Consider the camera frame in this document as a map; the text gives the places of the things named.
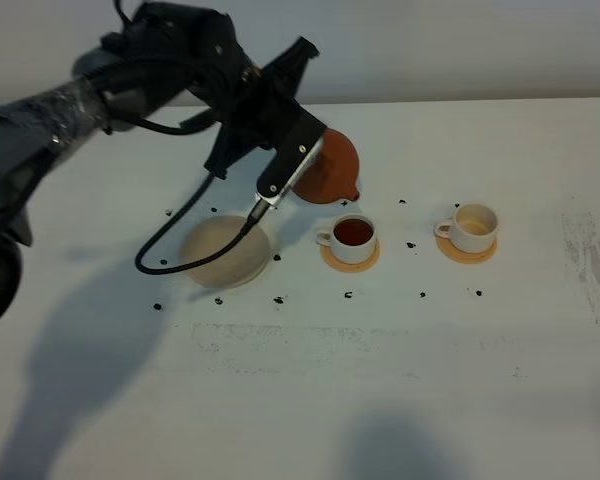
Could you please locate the orange middle cup coaster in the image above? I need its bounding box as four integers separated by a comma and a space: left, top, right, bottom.
320, 241, 381, 274

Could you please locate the white right teacup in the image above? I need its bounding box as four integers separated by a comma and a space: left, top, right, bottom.
434, 203, 499, 254

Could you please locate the brown clay teapot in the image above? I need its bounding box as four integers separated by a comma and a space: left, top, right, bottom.
292, 129, 360, 204

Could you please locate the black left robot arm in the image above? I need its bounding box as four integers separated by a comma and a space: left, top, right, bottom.
0, 2, 326, 318

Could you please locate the orange right cup coaster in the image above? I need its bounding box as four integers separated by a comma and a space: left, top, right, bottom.
435, 236, 498, 265

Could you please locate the white teacup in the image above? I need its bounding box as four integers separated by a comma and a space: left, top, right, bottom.
315, 214, 377, 265
434, 203, 499, 254

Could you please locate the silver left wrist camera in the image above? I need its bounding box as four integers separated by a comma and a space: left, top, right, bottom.
256, 132, 323, 207

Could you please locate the orange cup coaster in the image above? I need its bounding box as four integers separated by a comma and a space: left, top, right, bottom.
435, 236, 498, 265
320, 241, 381, 274

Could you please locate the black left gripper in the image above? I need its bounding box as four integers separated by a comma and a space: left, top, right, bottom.
204, 37, 326, 179

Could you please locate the beige round teapot coaster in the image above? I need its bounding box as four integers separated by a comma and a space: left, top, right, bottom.
179, 214, 272, 289

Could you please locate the white middle teacup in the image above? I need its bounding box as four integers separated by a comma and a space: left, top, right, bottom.
315, 214, 377, 265

